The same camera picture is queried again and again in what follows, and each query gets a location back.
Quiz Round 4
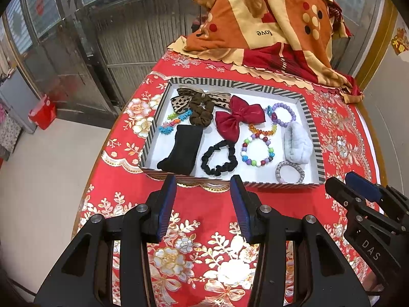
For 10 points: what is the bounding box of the grey crystal bracelet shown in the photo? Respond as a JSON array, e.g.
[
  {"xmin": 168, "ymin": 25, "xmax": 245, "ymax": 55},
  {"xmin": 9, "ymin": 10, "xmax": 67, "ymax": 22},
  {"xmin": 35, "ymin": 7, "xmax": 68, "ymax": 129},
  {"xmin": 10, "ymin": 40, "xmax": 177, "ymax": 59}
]
[{"xmin": 275, "ymin": 160, "xmax": 306, "ymax": 184}]

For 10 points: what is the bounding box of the colourful plastic chain bracelet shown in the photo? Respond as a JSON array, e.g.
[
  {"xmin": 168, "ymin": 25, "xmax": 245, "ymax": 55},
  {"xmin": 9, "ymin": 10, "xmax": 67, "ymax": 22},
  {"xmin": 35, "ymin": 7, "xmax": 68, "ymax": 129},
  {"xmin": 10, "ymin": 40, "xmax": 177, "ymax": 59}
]
[{"xmin": 158, "ymin": 108, "xmax": 194, "ymax": 135}]

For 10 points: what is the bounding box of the multicolour bead bracelet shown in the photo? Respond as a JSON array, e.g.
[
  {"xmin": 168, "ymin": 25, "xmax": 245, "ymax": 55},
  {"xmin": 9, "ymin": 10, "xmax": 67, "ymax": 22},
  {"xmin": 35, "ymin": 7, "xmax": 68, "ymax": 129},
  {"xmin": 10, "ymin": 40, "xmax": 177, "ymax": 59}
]
[{"xmin": 240, "ymin": 132, "xmax": 276, "ymax": 167}]

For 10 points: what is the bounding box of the white fluffy scrunchie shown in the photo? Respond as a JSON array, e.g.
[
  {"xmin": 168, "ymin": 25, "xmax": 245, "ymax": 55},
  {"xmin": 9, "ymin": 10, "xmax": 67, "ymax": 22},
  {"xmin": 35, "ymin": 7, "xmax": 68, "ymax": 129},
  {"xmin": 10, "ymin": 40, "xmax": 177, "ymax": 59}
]
[{"xmin": 283, "ymin": 121, "xmax": 313, "ymax": 165}]

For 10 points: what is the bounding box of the red velvet bow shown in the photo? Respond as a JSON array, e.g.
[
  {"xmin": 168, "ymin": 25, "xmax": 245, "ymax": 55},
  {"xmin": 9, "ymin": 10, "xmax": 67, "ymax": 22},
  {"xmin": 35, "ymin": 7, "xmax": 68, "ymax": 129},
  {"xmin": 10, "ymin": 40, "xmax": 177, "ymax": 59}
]
[{"xmin": 215, "ymin": 96, "xmax": 266, "ymax": 143}]

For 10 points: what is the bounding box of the leopard print bow scrunchie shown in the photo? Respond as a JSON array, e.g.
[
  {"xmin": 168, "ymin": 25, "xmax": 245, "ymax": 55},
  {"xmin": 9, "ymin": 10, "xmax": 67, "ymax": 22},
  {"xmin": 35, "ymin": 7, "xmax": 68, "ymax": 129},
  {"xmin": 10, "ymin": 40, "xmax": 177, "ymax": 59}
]
[{"xmin": 171, "ymin": 87, "xmax": 232, "ymax": 128}]

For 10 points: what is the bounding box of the purple bead bracelet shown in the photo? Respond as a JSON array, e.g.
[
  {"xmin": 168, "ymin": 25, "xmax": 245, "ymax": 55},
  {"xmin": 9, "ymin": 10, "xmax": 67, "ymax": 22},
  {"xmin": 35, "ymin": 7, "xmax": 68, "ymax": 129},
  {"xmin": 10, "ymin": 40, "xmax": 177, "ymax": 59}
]
[{"xmin": 270, "ymin": 102, "xmax": 298, "ymax": 128}]

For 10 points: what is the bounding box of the red wall decoration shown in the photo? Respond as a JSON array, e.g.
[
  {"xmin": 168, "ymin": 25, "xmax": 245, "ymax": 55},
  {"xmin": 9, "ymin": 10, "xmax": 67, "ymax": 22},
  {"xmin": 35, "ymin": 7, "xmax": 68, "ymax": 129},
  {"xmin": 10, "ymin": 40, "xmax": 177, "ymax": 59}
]
[{"xmin": 390, "ymin": 28, "xmax": 409, "ymax": 56}]

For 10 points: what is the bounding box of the orange bead bracelet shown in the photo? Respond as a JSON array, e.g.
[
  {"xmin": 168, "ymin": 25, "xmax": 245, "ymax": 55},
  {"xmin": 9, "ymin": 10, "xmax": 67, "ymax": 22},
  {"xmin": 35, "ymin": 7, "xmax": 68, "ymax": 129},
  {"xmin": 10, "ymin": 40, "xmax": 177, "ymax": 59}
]
[{"xmin": 248, "ymin": 105, "xmax": 278, "ymax": 137}]

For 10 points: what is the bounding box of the striped white tray box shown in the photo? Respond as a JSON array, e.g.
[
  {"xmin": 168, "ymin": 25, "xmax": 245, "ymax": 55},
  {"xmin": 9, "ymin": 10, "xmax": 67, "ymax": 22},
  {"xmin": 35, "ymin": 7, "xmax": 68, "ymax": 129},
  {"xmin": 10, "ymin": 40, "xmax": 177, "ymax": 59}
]
[{"xmin": 139, "ymin": 77, "xmax": 325, "ymax": 188}]

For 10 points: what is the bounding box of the metal security door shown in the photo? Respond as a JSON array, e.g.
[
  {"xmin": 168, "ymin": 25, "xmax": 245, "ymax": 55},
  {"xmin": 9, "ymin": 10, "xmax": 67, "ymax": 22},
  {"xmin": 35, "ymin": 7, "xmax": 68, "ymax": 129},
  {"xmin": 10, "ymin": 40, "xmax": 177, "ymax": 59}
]
[{"xmin": 1, "ymin": 0, "xmax": 202, "ymax": 123}]

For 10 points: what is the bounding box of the black scrunchie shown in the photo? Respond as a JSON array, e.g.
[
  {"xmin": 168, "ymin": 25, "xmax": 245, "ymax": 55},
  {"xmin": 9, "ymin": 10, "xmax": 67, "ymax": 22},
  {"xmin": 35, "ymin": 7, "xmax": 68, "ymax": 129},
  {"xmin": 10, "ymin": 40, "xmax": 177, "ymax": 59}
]
[{"xmin": 200, "ymin": 140, "xmax": 238, "ymax": 178}]

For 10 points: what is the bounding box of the black cloth hair clip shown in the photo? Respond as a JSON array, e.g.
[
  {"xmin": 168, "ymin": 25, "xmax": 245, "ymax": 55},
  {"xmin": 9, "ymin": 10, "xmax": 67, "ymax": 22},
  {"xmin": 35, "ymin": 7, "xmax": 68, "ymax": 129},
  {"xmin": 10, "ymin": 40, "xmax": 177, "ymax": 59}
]
[{"xmin": 157, "ymin": 125, "xmax": 203, "ymax": 175}]

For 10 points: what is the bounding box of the orange red folded blanket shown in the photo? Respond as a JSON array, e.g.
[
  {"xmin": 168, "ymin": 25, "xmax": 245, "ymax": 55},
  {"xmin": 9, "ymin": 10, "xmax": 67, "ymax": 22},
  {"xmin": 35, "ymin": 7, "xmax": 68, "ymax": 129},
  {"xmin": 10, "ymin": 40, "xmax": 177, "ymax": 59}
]
[{"xmin": 169, "ymin": 0, "xmax": 363, "ymax": 103}]

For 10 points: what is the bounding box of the red bucket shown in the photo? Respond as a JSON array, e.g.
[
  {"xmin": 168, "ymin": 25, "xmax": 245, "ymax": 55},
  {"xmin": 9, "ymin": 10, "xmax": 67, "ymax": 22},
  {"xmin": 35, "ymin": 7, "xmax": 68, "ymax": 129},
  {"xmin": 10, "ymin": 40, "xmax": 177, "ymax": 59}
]
[{"xmin": 28, "ymin": 94, "xmax": 57, "ymax": 130}]

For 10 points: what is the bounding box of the grey cabinet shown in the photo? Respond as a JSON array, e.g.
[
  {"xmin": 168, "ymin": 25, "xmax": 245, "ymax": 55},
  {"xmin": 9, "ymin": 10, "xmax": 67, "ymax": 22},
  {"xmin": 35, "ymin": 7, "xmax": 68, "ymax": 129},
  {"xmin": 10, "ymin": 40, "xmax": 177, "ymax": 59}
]
[{"xmin": 1, "ymin": 69, "xmax": 39, "ymax": 134}]

